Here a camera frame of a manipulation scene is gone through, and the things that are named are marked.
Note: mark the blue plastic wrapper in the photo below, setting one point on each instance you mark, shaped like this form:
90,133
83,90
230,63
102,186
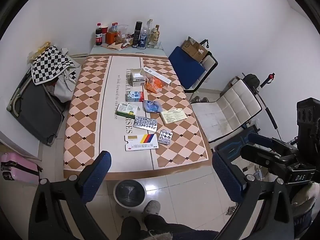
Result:
151,105

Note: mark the cardboard box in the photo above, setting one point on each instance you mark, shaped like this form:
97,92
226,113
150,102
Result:
193,47

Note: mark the tall clear glass bottle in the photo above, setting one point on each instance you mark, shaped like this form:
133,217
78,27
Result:
150,28

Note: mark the open white medicine box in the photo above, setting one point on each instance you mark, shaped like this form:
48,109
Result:
136,76

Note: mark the grey white garment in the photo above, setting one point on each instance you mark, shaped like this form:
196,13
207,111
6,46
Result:
65,86

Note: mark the grey fluffy slipper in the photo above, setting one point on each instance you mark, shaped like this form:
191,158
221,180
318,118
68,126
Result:
151,208

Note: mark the yellowish paper leaflet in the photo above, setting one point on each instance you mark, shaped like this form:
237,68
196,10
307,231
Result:
173,116

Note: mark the small grey metal object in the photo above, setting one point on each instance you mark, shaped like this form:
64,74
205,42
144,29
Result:
231,210

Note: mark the clear plastic bag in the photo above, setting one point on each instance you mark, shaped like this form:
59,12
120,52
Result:
122,33

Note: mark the black spray can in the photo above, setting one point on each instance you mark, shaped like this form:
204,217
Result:
137,33

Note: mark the clear plastic bottle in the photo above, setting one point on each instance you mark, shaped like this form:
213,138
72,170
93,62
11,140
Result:
143,40

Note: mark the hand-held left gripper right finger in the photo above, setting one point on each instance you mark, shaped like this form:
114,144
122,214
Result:
225,172

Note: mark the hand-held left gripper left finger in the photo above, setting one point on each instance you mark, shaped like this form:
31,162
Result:
102,165

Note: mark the white box with coloured stripes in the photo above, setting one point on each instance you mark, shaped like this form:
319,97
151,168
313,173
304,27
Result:
140,142

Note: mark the black board with blue lines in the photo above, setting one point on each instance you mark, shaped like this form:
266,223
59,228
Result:
230,142

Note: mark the pink suitcase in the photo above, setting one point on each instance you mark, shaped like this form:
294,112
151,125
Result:
17,168

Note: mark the blue cushioned chair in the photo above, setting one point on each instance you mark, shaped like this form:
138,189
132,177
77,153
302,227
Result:
186,67

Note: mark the dumbbell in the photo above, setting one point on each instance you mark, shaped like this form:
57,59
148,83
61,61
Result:
200,100

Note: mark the orange box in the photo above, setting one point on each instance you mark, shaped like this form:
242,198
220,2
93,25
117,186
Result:
110,37

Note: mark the large silver blister pack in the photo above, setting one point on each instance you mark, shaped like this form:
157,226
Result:
145,123

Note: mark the long white box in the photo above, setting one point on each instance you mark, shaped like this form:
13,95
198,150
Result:
160,77

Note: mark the red cup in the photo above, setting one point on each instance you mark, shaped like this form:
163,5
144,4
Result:
105,28

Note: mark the black white checkered cloth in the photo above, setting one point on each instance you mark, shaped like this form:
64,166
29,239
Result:
50,63

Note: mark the checkered tablecloth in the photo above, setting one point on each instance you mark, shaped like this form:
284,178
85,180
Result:
87,120

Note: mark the orange snack bag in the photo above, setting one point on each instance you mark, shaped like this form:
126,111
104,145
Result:
153,85

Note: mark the cola bottle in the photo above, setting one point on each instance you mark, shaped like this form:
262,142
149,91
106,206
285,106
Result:
98,37

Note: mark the brown paper bag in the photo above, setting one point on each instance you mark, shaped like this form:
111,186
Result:
112,46

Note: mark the yellow plastic bag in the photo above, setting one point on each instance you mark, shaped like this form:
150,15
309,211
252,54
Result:
40,50

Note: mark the small silver blister pack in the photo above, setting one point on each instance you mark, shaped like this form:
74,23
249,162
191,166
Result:
165,137

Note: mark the black bar with red knob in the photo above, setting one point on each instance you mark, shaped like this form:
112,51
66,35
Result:
270,77

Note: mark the green white medicine box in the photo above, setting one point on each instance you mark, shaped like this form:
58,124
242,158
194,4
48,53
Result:
127,109

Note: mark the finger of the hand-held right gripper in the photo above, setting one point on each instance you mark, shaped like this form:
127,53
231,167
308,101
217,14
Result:
260,156
265,141

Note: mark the white padded chair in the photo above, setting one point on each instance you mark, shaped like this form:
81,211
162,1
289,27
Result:
232,110

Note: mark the white round trash bin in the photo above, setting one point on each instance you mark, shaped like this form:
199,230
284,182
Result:
130,193

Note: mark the amber liquor bottle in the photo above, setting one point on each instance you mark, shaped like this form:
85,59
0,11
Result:
155,37

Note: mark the small white side table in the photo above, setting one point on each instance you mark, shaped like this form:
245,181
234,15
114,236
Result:
150,51

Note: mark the blue white milk carton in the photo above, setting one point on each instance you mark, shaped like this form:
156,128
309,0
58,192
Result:
135,96

